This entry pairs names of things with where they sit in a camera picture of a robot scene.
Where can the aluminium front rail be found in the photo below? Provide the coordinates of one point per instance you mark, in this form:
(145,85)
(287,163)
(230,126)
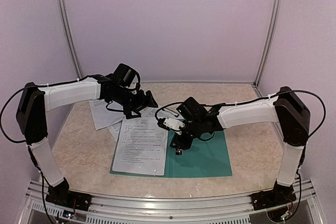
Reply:
(236,208)

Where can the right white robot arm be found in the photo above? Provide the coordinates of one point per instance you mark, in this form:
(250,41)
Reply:
(284,109)

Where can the white paper stack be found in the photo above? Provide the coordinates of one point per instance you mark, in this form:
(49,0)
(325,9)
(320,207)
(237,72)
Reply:
(105,115)

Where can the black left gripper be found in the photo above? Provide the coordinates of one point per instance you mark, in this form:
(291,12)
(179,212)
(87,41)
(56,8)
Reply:
(142,104)

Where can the left aluminium corner post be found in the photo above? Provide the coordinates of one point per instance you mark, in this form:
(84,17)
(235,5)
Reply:
(69,37)

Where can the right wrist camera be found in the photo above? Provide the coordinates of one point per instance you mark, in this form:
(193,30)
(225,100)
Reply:
(171,124)

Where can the loose metal clip bar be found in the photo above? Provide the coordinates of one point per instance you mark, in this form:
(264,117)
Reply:
(170,112)

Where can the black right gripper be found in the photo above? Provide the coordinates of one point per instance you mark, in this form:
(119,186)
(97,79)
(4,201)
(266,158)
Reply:
(181,144)

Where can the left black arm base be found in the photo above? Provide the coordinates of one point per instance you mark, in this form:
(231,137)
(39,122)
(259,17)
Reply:
(61,195)

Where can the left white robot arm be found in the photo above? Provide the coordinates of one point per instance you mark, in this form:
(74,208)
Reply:
(36,102)

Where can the white Chinese agreement sheet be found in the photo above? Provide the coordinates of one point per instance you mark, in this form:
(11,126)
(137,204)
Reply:
(141,148)

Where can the white printed top sheet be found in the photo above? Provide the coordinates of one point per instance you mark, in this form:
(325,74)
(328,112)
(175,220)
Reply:
(115,128)

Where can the green file folder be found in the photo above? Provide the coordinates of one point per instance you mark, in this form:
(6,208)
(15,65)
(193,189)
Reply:
(203,159)

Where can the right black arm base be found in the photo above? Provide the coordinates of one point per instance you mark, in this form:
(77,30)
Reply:
(276,196)

